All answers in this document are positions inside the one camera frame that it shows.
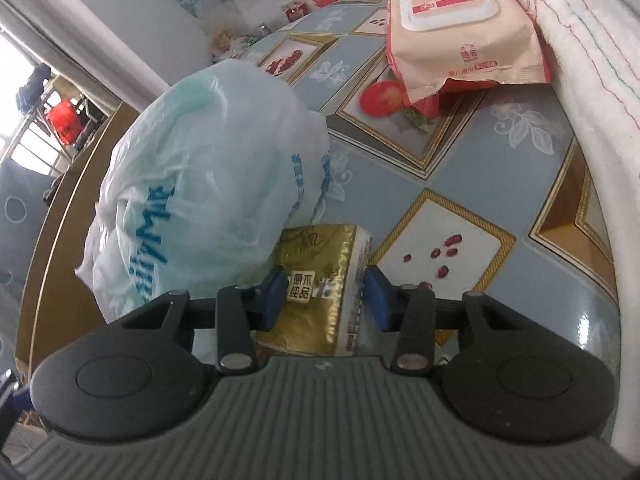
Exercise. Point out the dark printed cloth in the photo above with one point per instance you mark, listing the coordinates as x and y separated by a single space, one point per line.
20 240

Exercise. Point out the small red packet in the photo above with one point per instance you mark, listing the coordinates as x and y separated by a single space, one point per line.
295 12

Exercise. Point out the gold tissue pack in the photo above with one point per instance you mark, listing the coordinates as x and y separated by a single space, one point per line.
320 260

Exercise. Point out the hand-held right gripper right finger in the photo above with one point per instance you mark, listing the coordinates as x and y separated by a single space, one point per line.
377 300

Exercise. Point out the red hanging bag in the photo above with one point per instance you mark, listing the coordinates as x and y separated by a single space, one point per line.
64 120

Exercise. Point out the white quilt coloured stitching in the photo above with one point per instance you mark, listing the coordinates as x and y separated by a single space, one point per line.
590 35

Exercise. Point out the clear crumpled plastic bag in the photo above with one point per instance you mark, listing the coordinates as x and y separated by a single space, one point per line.
235 30

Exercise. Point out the white plastic bag blue print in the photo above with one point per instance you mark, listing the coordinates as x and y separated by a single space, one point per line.
200 170

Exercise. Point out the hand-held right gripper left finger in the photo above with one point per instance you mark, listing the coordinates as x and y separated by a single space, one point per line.
275 300

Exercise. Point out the dark blue hanging clothes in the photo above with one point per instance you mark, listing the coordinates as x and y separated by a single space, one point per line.
34 85

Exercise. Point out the brown cardboard box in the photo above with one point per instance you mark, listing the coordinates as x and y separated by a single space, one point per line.
55 260

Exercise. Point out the pink wet wipes pack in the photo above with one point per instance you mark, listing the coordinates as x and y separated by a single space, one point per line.
465 50

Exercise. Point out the metal balcony railing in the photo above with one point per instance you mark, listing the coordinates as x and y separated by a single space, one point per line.
25 145

